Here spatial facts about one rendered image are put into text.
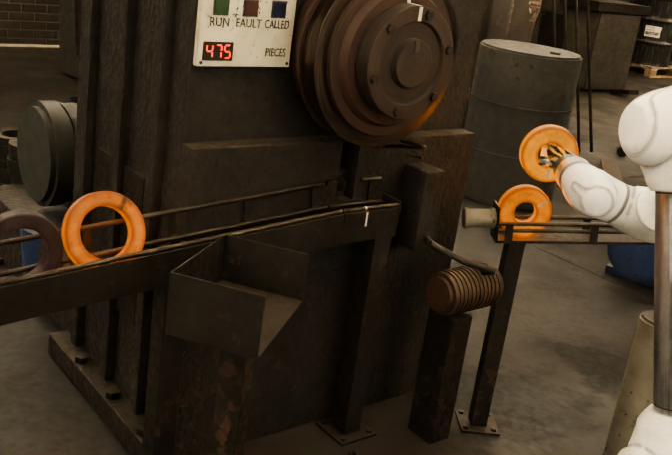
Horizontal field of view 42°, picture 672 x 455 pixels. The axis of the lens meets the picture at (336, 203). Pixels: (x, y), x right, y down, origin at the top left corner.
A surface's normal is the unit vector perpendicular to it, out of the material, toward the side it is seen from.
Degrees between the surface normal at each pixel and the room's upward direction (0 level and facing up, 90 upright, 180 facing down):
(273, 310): 5
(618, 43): 90
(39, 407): 0
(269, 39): 90
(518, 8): 90
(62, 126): 45
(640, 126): 88
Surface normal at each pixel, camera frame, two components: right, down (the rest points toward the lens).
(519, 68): -0.36, 0.24
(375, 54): 0.60, 0.32
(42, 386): 0.13, -0.94
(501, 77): -0.62, 0.16
